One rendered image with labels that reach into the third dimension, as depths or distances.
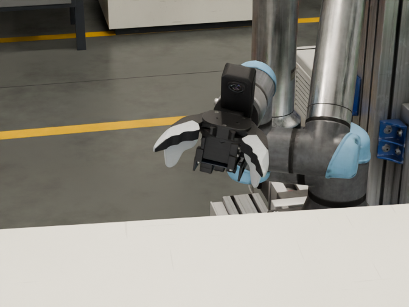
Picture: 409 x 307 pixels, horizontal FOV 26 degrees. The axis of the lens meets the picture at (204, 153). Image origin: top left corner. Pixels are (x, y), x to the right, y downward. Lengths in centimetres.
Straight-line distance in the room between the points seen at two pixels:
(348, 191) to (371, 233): 90
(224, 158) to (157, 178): 302
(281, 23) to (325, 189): 34
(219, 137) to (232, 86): 7
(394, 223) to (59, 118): 421
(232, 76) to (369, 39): 72
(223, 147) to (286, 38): 44
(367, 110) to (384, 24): 21
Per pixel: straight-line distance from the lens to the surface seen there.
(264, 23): 164
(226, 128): 124
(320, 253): 80
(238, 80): 123
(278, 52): 165
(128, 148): 459
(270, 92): 142
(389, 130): 192
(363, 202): 178
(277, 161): 144
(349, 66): 149
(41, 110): 511
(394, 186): 199
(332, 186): 173
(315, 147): 143
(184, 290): 75
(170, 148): 123
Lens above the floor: 197
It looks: 26 degrees down
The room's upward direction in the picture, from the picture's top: straight up
